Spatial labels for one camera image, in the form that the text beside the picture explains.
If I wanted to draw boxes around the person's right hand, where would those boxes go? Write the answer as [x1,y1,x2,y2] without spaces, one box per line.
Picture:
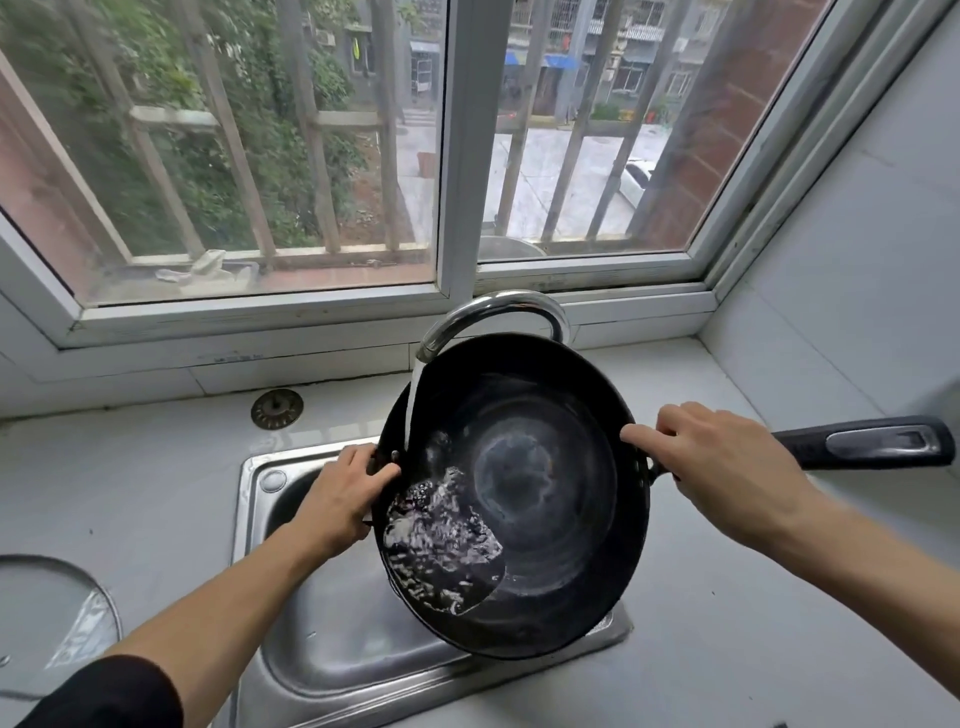
[619,401,819,553]

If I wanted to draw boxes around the person's left hand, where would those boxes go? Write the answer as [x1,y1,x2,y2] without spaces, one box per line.
[288,442,403,564]

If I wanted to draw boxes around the stainless steel sink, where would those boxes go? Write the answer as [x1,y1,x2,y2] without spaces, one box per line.
[228,437,635,728]

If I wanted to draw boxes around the black wok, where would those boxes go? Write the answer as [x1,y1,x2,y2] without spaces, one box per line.
[367,332,958,661]

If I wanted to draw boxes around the chrome curved faucet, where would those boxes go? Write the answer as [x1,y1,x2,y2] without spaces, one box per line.
[414,290,571,365]

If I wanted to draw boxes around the person's right forearm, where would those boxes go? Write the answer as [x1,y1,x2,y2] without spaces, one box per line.
[772,487,960,699]

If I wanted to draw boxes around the person's left forearm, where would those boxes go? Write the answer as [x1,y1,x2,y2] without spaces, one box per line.
[104,521,331,728]

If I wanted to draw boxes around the black sink stopper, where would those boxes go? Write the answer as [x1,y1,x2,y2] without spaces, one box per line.
[250,388,305,431]

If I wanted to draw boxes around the person's black shirt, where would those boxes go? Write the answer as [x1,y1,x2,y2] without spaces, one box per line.
[14,654,185,728]

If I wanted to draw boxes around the white rag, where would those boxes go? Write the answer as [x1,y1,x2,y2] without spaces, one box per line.
[155,248,260,290]

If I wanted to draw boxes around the white car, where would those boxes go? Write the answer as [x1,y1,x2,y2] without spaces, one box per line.
[618,158,658,211]

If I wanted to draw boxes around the grey metal basin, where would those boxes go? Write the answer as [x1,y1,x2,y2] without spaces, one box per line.
[478,234,547,262]

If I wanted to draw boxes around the round glass lid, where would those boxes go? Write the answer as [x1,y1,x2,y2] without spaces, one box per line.
[0,554,124,703]

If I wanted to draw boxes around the white framed window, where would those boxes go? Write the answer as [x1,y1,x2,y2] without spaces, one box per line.
[0,0,901,350]

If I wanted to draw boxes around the metal window security bars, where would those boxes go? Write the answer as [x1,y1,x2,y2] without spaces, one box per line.
[59,0,699,260]

